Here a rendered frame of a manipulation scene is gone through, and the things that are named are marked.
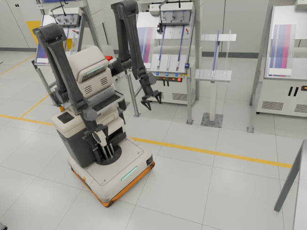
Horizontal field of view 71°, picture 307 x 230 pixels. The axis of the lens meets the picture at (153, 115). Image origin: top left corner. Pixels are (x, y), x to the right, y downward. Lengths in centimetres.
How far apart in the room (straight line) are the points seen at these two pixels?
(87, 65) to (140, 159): 107
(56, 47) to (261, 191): 195
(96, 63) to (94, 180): 108
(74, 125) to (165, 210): 107
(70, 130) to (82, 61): 68
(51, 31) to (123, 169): 136
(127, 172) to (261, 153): 139
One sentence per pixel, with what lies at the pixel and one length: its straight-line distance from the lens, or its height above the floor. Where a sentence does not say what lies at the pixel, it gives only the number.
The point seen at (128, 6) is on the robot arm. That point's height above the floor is 160.
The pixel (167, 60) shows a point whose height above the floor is 81.
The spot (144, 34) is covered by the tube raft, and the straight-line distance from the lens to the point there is 267.
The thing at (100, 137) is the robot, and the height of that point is 77.
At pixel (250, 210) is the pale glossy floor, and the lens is 213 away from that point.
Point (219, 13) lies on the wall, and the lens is 413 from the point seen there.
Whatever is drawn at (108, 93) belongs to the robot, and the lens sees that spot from 153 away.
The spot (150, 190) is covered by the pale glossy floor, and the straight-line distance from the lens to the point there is 219.
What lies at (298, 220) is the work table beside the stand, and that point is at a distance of 125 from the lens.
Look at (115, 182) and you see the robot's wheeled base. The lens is 199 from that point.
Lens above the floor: 184
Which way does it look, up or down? 38 degrees down
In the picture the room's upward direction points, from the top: 9 degrees counter-clockwise
